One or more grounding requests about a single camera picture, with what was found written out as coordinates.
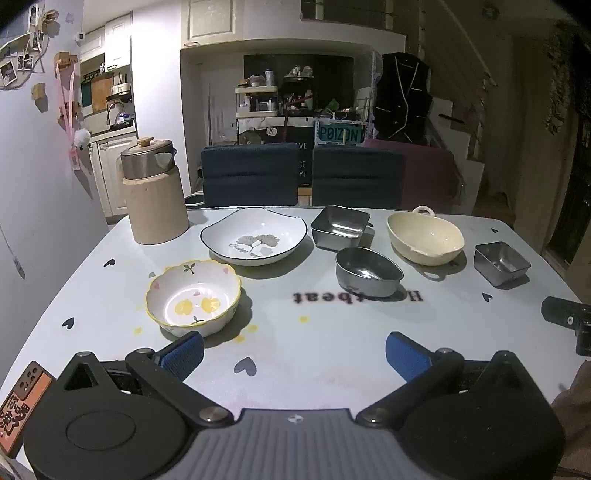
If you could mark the black jacket with white trim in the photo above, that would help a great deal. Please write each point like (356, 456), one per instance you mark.
(401, 97)

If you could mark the heart-shaped steel bowl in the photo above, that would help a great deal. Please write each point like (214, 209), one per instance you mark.
(369, 272)

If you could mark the orange printed card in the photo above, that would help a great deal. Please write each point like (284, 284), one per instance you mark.
(27, 406)

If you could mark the white kitchen cabinet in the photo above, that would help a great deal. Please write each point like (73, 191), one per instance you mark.
(115, 175)

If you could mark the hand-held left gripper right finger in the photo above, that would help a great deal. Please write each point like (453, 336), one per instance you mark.
(406, 357)

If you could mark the maroon chair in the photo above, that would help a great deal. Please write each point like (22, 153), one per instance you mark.
(429, 175)

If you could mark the small rectangular steel container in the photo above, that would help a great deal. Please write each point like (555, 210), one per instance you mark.
(501, 265)

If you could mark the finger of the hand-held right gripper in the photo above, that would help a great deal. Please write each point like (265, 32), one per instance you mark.
(563, 311)

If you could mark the white storage rack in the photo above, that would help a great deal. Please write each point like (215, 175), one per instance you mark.
(256, 101)

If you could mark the white plate with leaf print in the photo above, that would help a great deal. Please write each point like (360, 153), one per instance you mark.
(254, 230)

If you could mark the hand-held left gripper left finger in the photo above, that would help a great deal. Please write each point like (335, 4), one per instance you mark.
(183, 353)

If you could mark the beige cylindrical bin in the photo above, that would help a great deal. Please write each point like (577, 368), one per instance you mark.
(157, 207)

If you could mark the large square steel container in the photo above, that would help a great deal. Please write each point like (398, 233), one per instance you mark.
(339, 226)

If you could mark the hanging dried garland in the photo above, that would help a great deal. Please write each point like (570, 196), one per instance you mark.
(561, 78)

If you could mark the dark blue chair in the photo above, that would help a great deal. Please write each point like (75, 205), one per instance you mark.
(358, 177)
(249, 175)

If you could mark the teal sign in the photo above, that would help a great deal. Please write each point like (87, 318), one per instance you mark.
(338, 134)

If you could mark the wall photo display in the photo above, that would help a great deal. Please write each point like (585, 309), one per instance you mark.
(21, 60)

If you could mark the floral bowl with yellow rim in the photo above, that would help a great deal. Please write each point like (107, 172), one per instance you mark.
(194, 295)

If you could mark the person's right forearm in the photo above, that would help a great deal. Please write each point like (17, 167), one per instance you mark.
(577, 415)

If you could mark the black printed box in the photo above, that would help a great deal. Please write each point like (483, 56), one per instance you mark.
(295, 134)

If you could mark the pink hanging ribbon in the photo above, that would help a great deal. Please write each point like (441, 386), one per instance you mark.
(69, 115)

